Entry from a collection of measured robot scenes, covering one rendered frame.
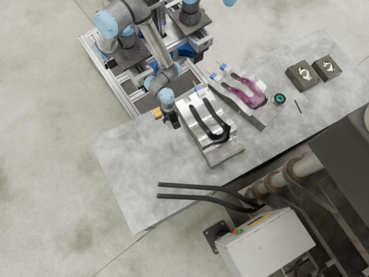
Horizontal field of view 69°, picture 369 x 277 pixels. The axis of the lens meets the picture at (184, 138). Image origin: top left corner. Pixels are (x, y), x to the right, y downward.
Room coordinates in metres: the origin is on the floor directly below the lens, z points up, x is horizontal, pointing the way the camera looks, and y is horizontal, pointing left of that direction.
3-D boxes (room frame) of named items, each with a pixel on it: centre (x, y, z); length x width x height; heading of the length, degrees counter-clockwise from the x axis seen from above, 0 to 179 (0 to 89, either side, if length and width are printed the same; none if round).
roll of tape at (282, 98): (0.84, -0.63, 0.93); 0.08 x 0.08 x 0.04
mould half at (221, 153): (0.67, -0.17, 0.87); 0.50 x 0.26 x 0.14; 30
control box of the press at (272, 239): (-0.04, -0.33, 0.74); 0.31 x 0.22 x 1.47; 120
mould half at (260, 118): (0.92, -0.43, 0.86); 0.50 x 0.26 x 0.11; 47
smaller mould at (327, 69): (1.16, -1.04, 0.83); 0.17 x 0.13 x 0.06; 30
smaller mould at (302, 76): (1.08, -0.86, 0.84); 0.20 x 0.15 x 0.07; 30
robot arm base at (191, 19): (1.41, -0.02, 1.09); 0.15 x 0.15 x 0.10
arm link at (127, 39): (1.12, 0.38, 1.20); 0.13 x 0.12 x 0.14; 136
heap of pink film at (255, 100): (0.92, -0.43, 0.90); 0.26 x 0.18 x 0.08; 47
